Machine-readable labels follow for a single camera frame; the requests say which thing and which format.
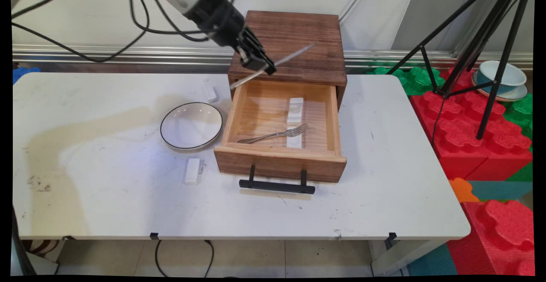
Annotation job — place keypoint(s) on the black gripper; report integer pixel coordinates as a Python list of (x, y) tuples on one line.
[(217, 15)]

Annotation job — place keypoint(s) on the silver table knife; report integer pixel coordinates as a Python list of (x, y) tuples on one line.
[(294, 55)]

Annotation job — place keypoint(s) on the dark wooden drawer cabinet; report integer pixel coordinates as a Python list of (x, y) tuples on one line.
[(294, 30)]

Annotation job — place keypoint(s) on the white ceramic cutlery rest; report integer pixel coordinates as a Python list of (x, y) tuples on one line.
[(294, 142), (295, 109), (193, 171), (210, 93)]

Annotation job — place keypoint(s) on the silver fork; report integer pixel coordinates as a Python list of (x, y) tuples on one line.
[(273, 135)]

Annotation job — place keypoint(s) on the white plate black rim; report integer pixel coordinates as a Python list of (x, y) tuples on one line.
[(192, 126)]

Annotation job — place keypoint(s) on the light wooden drawer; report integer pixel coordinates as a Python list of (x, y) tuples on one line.
[(277, 164)]

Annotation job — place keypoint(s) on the green foam block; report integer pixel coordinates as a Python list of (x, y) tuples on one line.
[(522, 111), (416, 79)]

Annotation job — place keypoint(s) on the black table clip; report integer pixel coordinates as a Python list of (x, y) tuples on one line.
[(154, 236), (391, 237)]

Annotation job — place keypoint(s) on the large red foam block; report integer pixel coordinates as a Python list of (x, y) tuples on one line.
[(465, 141)]

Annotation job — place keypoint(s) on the white table leg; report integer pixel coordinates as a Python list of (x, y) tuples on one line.
[(396, 256)]

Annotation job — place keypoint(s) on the orange foam piece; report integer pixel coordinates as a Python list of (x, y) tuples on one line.
[(463, 190)]

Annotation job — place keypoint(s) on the pale blue ceramic bowl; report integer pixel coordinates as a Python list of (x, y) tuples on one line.
[(509, 77)]

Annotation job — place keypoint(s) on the light blue bowl on saucer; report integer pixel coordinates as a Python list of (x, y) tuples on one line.
[(512, 95)]

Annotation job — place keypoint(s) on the teal foam mat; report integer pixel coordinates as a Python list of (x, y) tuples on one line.
[(503, 190)]

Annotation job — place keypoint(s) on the metal wall rail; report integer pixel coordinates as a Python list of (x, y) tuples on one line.
[(128, 56)]

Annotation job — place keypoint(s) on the black camera tripod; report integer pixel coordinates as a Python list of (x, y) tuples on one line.
[(490, 30)]

